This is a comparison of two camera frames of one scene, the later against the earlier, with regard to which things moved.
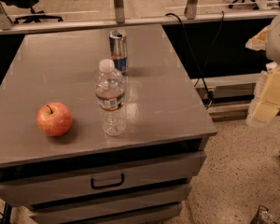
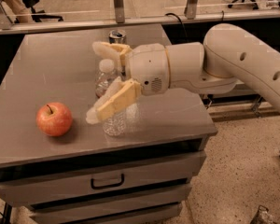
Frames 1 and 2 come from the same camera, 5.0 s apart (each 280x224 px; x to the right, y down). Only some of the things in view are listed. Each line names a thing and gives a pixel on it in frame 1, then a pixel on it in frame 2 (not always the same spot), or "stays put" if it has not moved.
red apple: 54,119 stays put
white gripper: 278,42 → 148,68
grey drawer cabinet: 143,176 stays put
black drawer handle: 108,185 stays put
